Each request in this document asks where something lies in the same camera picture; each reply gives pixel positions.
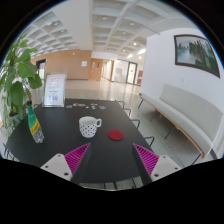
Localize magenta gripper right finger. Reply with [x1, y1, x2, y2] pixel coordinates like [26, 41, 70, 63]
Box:
[132, 144, 181, 185]

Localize red round coaster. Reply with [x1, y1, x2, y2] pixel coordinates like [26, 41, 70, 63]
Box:
[108, 130, 124, 141]

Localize acrylic sign stand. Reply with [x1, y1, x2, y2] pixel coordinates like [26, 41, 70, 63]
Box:
[43, 74, 66, 107]

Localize long white bench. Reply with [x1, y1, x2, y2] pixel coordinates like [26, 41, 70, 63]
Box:
[140, 84, 224, 157]

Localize black dining table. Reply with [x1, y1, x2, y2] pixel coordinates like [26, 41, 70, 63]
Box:
[6, 99, 148, 183]

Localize framed landscape painting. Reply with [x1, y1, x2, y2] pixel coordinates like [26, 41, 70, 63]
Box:
[174, 34, 220, 77]

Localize white polka dot mug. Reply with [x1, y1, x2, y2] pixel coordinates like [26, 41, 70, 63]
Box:
[79, 116, 102, 138]

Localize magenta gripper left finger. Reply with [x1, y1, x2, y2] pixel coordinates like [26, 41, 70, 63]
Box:
[42, 143, 91, 184]

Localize green potted plant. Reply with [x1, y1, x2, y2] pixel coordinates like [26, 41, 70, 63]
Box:
[0, 35, 42, 127]

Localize black chair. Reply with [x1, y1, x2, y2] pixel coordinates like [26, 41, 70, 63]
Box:
[145, 136, 155, 146]
[131, 119, 141, 129]

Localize green plastic water bottle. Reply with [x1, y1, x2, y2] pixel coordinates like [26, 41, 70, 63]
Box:
[27, 101, 44, 143]

